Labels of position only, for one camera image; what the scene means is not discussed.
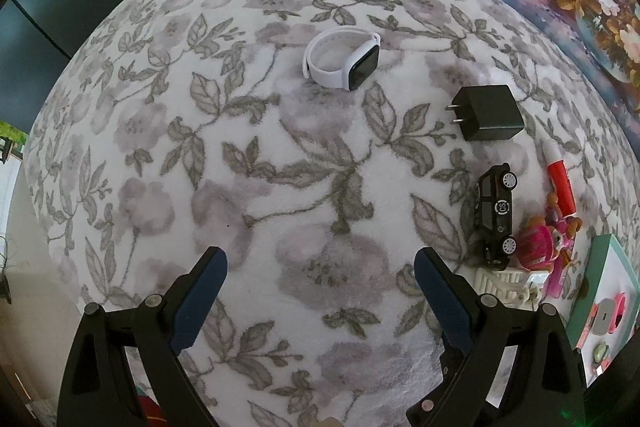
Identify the black wall charger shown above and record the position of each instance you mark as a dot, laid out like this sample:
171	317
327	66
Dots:
492	114

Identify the dark glass cabinet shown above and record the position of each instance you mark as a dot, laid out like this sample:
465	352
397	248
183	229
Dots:
50	17

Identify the brown pink dog toy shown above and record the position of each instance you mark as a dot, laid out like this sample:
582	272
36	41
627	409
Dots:
537	247

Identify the black toy car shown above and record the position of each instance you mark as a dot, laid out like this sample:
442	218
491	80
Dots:
492	219

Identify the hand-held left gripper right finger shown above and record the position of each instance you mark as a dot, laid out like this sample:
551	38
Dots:
447	302

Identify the teal shallow cardboard box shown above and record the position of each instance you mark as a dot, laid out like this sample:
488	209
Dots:
600	267

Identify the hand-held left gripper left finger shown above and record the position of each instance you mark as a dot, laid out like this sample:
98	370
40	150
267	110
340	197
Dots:
197	302

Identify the grey floral blanket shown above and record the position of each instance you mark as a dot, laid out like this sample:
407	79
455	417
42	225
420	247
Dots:
250	132

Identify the pale green plastic piece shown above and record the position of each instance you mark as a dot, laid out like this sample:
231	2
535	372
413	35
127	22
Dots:
600	352

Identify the white smartwatch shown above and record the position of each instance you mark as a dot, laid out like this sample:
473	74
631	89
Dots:
364	66

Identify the white wall charger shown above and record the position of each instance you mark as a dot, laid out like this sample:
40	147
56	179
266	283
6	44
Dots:
606	314

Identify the pink purple flat stick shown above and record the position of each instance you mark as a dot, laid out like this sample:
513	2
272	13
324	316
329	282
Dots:
557	282

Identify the white ribbed plastic piece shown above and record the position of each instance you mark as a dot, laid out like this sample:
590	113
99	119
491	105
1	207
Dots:
500	279

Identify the red white small tube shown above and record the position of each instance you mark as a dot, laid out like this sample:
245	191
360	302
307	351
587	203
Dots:
560	179

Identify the green object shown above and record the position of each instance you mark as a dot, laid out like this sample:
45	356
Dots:
10	137

